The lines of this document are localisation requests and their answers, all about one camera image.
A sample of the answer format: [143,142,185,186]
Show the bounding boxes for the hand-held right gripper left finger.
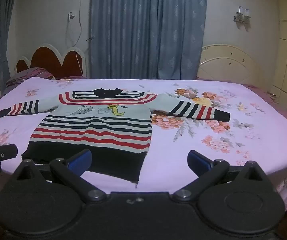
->
[12,149,107,203]

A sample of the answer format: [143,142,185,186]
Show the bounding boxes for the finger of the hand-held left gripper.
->
[0,144,18,160]

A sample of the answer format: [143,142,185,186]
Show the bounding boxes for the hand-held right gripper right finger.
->
[172,150,267,203]

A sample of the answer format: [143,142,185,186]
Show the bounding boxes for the striped dinosaur sweater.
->
[0,88,231,183]

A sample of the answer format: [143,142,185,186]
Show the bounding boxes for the pink floral bed sheet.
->
[0,76,287,214]

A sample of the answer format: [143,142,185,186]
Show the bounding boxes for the purple striped pillow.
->
[5,67,56,85]

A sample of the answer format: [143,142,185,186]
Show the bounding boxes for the brown heart-shaped headboard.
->
[14,44,88,79]

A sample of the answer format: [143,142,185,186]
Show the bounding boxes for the cream headboard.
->
[196,44,262,83]

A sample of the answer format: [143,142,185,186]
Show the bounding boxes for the narrow blue curtain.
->
[0,0,16,93]

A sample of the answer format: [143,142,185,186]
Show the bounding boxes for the wide blue curtain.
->
[90,0,207,80]

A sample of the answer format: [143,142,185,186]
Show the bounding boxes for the glass wall lamp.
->
[233,5,251,27]

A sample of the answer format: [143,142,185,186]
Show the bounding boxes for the white cable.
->
[66,0,94,77]

